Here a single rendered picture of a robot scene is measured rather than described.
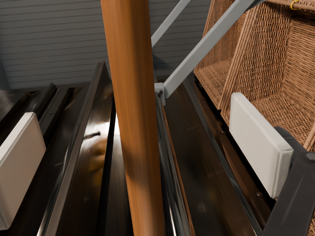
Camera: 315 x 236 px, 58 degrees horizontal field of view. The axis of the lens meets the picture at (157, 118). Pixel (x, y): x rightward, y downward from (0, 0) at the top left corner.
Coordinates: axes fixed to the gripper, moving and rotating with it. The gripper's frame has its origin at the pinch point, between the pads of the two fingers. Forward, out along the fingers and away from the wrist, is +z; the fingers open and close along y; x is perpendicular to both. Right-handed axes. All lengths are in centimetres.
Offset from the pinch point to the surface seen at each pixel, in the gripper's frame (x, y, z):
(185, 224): -14.2, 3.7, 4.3
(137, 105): 0.8, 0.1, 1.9
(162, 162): -14.3, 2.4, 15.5
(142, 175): -5.3, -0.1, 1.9
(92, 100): -37, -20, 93
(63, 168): -37, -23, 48
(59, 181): -37, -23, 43
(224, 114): -48, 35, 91
